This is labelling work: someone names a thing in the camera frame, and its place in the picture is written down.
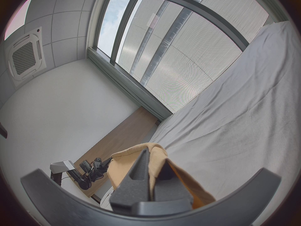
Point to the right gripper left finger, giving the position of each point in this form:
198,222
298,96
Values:
135,187

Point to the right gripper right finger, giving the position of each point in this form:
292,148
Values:
171,189

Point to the mustard yellow shorts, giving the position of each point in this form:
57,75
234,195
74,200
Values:
122,171

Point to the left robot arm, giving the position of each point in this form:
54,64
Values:
62,166

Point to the bed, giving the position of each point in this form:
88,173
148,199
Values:
235,114

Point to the grey-green curtain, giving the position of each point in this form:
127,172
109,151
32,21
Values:
129,83

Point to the window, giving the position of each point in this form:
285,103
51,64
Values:
188,43

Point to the white ceiling air vent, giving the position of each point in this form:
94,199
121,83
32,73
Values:
24,55

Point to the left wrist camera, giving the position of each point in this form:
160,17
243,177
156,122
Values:
98,161

